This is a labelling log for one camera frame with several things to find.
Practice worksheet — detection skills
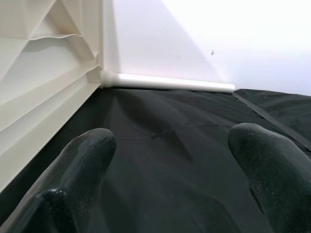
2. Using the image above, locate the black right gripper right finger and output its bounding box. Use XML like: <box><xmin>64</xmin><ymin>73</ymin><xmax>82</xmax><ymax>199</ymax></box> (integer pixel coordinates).
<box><xmin>227</xmin><ymin>122</ymin><xmax>311</xmax><ymax>233</ymax></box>

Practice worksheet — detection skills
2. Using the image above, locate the white plastic table leg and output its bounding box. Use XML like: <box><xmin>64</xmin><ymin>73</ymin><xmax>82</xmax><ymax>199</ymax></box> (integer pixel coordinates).
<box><xmin>101</xmin><ymin>70</ymin><xmax>236</xmax><ymax>93</ymax></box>

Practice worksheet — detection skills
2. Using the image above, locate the white plastic table top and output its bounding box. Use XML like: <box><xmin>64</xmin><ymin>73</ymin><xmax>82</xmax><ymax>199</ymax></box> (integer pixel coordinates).
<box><xmin>0</xmin><ymin>0</ymin><xmax>121</xmax><ymax>195</ymax></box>

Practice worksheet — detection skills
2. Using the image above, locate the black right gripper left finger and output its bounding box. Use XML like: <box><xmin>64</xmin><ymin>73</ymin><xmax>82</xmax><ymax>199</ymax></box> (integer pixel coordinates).
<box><xmin>4</xmin><ymin>129</ymin><xmax>117</xmax><ymax>233</ymax></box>

